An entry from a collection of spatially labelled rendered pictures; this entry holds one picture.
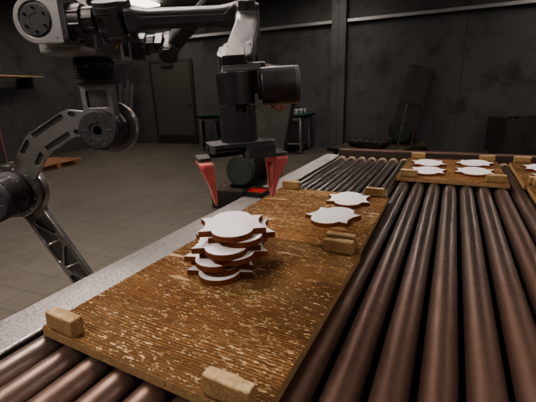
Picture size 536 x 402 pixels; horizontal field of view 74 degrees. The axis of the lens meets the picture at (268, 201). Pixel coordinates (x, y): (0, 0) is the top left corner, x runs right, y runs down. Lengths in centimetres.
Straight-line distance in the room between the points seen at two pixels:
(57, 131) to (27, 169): 21
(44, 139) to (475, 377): 156
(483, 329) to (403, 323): 10
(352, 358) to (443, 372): 10
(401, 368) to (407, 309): 13
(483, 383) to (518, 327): 14
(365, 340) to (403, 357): 5
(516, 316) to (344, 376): 29
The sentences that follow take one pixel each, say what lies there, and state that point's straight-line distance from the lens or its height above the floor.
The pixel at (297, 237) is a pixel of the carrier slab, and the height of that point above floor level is 94.
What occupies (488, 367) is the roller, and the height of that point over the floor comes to 92.
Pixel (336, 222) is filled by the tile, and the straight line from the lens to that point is 85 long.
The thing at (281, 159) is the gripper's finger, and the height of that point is 114.
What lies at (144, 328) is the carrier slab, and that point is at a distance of 55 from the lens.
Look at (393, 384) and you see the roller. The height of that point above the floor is 92.
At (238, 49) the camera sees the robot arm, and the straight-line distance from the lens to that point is 63.
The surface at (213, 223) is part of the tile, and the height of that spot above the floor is 102.
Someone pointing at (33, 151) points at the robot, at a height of 105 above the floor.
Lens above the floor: 124
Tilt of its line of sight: 17 degrees down
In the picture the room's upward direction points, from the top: 2 degrees counter-clockwise
